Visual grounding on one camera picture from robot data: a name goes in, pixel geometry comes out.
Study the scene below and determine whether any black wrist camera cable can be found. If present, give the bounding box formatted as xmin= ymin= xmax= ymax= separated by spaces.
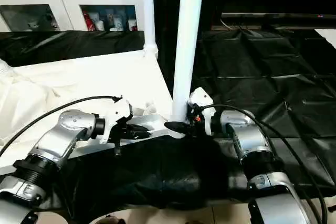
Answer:
xmin=195 ymin=103 xmax=329 ymax=224
xmin=0 ymin=94 xmax=124 ymax=156

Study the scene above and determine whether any white plastic table top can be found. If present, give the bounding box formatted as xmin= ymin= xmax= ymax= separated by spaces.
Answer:
xmin=0 ymin=48 xmax=191 ymax=175

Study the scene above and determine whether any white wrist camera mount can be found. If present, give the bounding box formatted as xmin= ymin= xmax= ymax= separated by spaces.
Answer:
xmin=99 ymin=95 xmax=133 ymax=145
xmin=187 ymin=87 xmax=215 ymax=135

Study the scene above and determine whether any red white bottle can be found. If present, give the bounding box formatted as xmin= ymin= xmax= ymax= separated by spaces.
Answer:
xmin=82 ymin=10 xmax=95 ymax=31

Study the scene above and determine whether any black plastic mat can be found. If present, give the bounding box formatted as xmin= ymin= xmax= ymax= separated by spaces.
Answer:
xmin=0 ymin=27 xmax=336 ymax=210

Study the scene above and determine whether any white flat board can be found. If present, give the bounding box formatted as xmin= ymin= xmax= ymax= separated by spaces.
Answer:
xmin=313 ymin=28 xmax=336 ymax=49

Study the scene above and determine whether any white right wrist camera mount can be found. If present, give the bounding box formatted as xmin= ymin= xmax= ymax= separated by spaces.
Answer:
xmin=187 ymin=87 xmax=215 ymax=135

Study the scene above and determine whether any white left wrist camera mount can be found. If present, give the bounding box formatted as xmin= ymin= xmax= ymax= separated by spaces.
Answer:
xmin=99 ymin=95 xmax=133 ymax=145

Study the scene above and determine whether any black left wrist camera cable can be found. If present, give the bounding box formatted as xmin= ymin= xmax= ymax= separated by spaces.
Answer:
xmin=0 ymin=94 xmax=124 ymax=156

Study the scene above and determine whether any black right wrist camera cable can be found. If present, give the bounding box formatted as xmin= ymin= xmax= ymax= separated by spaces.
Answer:
xmin=195 ymin=103 xmax=329 ymax=224

